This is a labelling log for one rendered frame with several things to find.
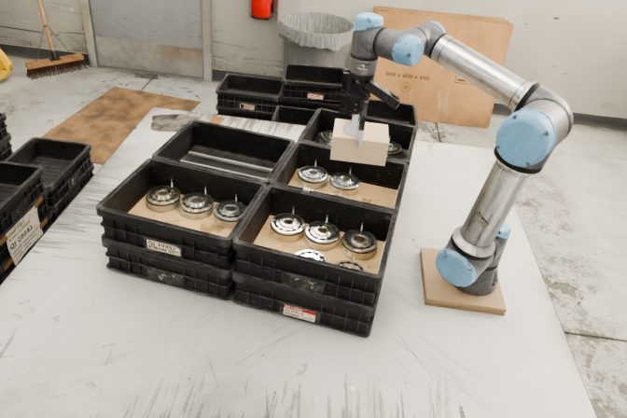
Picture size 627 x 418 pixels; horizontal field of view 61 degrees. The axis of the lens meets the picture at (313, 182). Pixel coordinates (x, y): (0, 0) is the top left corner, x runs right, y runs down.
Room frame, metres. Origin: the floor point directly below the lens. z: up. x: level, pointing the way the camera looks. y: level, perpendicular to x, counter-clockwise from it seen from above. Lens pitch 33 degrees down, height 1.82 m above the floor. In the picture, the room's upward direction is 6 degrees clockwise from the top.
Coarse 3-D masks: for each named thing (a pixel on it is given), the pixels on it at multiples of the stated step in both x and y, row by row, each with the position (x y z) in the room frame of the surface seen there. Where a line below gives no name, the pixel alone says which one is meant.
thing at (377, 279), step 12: (264, 192) 1.30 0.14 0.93; (300, 192) 1.32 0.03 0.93; (348, 204) 1.28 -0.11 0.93; (360, 204) 1.29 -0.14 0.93; (252, 216) 1.17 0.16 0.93; (396, 216) 1.24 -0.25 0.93; (240, 228) 1.12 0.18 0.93; (252, 252) 1.04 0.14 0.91; (264, 252) 1.04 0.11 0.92; (276, 252) 1.04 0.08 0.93; (384, 252) 1.08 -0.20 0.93; (300, 264) 1.02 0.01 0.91; (312, 264) 1.01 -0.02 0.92; (324, 264) 1.01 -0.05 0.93; (336, 264) 1.01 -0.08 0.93; (384, 264) 1.03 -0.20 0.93; (348, 276) 0.99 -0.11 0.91; (360, 276) 0.99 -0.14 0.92; (372, 276) 0.98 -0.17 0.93
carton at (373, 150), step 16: (336, 128) 1.39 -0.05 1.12; (368, 128) 1.41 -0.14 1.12; (384, 128) 1.42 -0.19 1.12; (336, 144) 1.33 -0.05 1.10; (352, 144) 1.33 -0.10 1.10; (368, 144) 1.33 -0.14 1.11; (384, 144) 1.33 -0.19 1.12; (352, 160) 1.33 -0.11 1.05; (368, 160) 1.33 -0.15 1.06; (384, 160) 1.33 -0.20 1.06
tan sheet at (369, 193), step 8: (296, 176) 1.56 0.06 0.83; (328, 176) 1.58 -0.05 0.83; (288, 184) 1.51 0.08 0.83; (296, 184) 1.51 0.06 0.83; (328, 184) 1.54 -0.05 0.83; (360, 184) 1.56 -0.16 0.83; (368, 184) 1.56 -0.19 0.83; (328, 192) 1.48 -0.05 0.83; (360, 192) 1.50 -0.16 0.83; (368, 192) 1.51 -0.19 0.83; (376, 192) 1.51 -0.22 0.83; (384, 192) 1.52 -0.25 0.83; (392, 192) 1.52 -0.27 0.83; (360, 200) 1.46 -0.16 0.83; (368, 200) 1.46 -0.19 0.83; (376, 200) 1.47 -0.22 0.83; (384, 200) 1.47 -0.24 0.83; (392, 200) 1.48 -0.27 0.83
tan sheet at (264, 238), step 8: (272, 216) 1.32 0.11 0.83; (264, 224) 1.27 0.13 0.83; (264, 232) 1.23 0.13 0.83; (344, 232) 1.27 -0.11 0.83; (256, 240) 1.20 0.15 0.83; (264, 240) 1.20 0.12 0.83; (272, 240) 1.20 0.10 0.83; (272, 248) 1.17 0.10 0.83; (280, 248) 1.17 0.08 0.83; (288, 248) 1.17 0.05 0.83; (296, 248) 1.18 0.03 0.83; (304, 248) 1.18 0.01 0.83; (312, 248) 1.18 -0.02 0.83; (336, 248) 1.20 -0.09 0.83; (376, 248) 1.21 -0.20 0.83; (328, 256) 1.16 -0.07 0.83; (336, 256) 1.16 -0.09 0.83; (344, 256) 1.17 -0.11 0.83; (376, 256) 1.18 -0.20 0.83; (368, 264) 1.14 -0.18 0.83; (376, 264) 1.14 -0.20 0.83; (376, 272) 1.11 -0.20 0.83
